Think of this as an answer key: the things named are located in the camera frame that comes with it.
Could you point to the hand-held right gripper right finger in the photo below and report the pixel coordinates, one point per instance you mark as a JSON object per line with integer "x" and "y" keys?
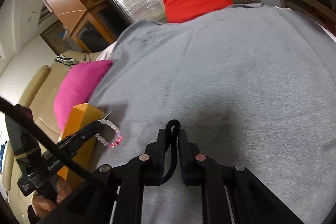
{"x": 185, "y": 155}

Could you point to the person's left hand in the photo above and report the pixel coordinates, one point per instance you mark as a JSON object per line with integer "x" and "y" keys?
{"x": 63, "y": 188}

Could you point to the grey blanket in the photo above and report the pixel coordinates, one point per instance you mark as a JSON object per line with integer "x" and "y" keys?
{"x": 223, "y": 77}

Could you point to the patterned cloth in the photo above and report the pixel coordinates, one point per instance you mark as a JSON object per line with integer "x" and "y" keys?
{"x": 65, "y": 60}

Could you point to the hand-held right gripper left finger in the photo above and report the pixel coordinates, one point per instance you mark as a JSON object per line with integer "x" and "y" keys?
{"x": 159, "y": 153}

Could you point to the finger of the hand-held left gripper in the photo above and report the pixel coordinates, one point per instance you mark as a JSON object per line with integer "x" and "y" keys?
{"x": 84, "y": 136}

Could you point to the orange cardboard box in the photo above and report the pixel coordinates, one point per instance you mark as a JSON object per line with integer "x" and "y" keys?
{"x": 84, "y": 113}

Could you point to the dark wicker chest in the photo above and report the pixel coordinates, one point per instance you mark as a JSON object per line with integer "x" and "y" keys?
{"x": 52, "y": 37}

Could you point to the beige sofa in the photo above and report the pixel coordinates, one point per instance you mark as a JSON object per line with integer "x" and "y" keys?
{"x": 34, "y": 87}

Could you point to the pink cushion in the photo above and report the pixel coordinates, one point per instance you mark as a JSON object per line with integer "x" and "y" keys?
{"x": 78, "y": 85}

